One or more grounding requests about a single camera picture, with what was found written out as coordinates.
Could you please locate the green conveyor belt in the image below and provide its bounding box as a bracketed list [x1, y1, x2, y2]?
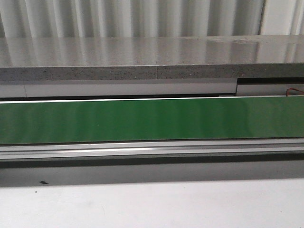
[0, 96, 304, 145]

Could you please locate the red wire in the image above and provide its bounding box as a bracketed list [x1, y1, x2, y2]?
[285, 88, 304, 97]

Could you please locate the white curtain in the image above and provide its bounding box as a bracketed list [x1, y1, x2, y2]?
[0, 0, 304, 38]

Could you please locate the grey stone counter slab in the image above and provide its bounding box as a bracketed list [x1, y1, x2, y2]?
[0, 35, 304, 82]

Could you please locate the aluminium conveyor frame rail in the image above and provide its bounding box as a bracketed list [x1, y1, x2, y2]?
[0, 138, 304, 160]

